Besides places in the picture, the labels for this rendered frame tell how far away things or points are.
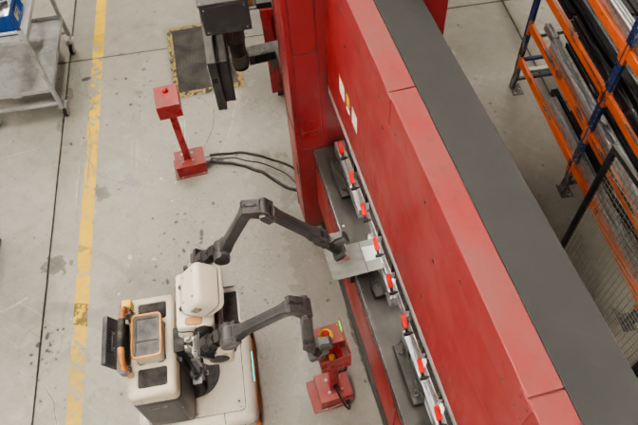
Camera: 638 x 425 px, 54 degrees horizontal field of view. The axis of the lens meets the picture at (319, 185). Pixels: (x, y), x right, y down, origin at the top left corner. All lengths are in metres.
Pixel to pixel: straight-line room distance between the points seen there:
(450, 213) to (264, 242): 2.77
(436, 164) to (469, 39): 3.97
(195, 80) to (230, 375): 2.74
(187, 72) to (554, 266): 4.33
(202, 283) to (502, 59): 3.71
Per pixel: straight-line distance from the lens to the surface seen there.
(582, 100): 4.48
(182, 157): 4.90
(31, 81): 5.61
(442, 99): 2.15
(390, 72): 2.22
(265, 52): 3.94
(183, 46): 5.94
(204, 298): 2.81
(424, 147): 2.01
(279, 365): 4.11
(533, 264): 1.83
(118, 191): 5.02
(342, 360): 3.29
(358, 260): 3.25
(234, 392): 3.80
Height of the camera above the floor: 3.85
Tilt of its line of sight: 55 degrees down
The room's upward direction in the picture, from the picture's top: 4 degrees counter-clockwise
